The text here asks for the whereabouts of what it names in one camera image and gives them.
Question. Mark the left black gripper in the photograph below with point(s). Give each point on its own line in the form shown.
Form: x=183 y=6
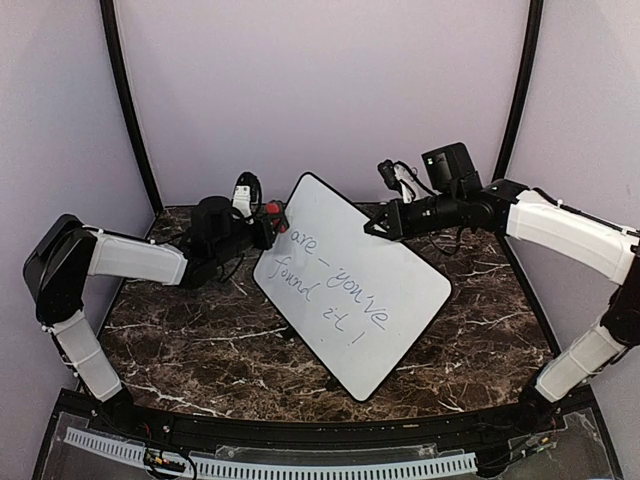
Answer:
x=267 y=235

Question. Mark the black frame post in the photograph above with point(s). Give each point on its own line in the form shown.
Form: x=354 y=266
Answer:
x=521 y=88
x=123 y=89

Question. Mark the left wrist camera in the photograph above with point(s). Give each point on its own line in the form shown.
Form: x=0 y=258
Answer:
x=247 y=197

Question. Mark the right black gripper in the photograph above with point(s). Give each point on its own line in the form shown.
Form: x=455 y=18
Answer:
x=397 y=229

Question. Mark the white whiteboard black frame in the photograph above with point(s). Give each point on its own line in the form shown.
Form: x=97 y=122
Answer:
x=358 y=302

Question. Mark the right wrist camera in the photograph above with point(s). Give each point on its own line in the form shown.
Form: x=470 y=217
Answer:
x=399 y=177

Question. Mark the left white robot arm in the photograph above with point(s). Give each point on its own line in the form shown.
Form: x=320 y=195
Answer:
x=56 y=271

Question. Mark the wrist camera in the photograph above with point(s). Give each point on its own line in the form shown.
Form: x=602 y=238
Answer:
x=399 y=177
x=247 y=197

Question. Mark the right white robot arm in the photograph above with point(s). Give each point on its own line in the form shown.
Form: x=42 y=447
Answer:
x=456 y=198

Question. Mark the red whiteboard eraser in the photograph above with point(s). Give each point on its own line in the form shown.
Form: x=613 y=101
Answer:
x=274 y=208

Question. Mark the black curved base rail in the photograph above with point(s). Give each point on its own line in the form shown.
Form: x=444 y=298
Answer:
x=488 y=429

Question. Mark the left black frame post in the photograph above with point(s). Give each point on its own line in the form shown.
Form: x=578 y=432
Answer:
x=123 y=89

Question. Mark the grey slotted cable duct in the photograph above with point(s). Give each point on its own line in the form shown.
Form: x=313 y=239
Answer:
x=261 y=463

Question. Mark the right black frame post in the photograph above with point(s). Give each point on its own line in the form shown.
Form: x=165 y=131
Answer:
x=521 y=88

